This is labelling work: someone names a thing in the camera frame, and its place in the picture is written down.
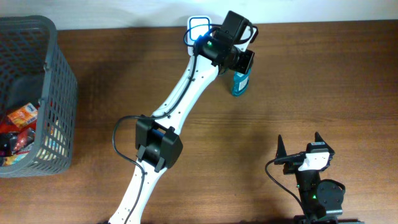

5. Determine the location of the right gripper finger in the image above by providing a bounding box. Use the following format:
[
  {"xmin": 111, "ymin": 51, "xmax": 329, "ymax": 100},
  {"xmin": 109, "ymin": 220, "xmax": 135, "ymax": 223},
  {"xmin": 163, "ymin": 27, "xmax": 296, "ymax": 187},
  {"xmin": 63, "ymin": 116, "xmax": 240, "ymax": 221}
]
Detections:
[
  {"xmin": 315, "ymin": 132, "xmax": 325, "ymax": 142},
  {"xmin": 275, "ymin": 135, "xmax": 287, "ymax": 159}
]

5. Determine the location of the blue mouthwash bottle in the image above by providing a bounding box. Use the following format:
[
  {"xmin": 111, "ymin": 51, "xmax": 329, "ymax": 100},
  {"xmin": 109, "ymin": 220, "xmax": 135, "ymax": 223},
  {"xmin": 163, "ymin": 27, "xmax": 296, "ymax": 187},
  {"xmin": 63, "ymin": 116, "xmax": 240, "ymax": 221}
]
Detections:
[{"xmin": 231, "ymin": 70, "xmax": 251, "ymax": 97}]

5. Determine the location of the orange small snack box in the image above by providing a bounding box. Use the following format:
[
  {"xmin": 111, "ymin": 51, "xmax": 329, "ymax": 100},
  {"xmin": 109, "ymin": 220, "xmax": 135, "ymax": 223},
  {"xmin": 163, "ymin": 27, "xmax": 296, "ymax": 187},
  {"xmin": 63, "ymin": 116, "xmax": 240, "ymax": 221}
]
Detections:
[{"xmin": 7, "ymin": 103, "xmax": 38, "ymax": 129}]

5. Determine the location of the dark red snack packet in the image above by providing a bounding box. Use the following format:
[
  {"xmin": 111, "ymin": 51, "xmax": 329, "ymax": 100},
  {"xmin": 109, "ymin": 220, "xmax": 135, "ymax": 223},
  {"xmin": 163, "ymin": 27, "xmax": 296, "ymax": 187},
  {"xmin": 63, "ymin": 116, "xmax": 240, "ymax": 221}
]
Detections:
[{"xmin": 1, "ymin": 128, "xmax": 35, "ymax": 157}]

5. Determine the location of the yellow snack bag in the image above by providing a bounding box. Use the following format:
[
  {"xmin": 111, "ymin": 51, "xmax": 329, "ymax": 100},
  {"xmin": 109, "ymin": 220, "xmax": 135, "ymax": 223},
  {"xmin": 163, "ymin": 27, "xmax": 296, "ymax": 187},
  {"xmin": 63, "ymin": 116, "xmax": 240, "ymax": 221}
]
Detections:
[{"xmin": 1, "ymin": 152, "xmax": 28, "ymax": 166}]

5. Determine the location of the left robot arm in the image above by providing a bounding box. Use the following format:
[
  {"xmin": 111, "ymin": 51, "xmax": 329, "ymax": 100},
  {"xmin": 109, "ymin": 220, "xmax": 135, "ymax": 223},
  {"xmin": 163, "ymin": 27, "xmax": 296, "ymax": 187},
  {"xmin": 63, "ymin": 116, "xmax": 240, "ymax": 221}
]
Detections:
[{"xmin": 109, "ymin": 27, "xmax": 257, "ymax": 223}]

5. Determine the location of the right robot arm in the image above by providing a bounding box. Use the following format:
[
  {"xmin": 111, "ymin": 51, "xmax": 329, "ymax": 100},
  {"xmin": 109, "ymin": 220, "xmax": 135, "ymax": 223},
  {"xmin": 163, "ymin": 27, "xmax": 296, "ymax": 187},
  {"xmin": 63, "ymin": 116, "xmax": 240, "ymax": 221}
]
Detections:
[{"xmin": 274, "ymin": 133, "xmax": 345, "ymax": 223}]

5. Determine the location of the grey plastic mesh basket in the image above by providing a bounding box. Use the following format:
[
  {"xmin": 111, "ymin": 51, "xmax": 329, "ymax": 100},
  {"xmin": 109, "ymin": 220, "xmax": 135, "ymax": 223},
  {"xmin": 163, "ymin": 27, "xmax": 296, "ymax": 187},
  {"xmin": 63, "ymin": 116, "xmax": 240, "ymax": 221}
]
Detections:
[{"xmin": 1, "ymin": 16, "xmax": 78, "ymax": 178}]

